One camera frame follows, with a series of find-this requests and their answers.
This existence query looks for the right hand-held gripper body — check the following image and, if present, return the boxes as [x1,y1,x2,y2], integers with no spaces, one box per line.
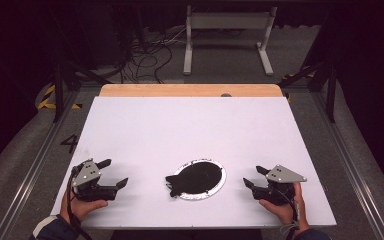
[251,164,308,206]

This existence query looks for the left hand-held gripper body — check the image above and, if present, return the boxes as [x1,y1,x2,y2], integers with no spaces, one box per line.
[71,158,119,203]

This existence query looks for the oval silver pearl-trimmed frame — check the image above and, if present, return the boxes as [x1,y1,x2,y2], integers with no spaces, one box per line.
[164,158,228,201]

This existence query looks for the person's right hand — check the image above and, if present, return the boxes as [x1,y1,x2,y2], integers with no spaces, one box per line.
[259,181,311,234]

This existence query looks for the person's left hand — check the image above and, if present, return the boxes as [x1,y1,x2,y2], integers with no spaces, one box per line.
[59,189,109,225]

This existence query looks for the black metal stand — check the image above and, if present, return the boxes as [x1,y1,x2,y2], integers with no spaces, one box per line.
[278,61,339,124]
[51,49,114,124]

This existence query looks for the wooden table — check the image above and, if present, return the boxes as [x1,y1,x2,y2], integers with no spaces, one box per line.
[99,83,284,98]

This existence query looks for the grey metal stand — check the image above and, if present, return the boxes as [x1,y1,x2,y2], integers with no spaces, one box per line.
[183,5,278,77]

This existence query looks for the left hand-held gripper cable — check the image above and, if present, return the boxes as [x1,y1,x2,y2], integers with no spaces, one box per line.
[65,166,94,240]

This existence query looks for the hand-held gripper cable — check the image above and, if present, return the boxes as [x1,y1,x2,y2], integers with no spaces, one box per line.
[65,166,94,240]
[279,196,302,240]

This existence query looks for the right hand-held gripper cable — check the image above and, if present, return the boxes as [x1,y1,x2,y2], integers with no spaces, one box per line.
[279,196,302,240]

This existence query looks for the aluminium floor rail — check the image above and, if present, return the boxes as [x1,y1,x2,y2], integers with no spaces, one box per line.
[0,86,83,240]
[309,89,384,240]

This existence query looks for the tangle of floor cables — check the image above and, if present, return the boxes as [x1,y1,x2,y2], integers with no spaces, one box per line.
[119,28,188,84]

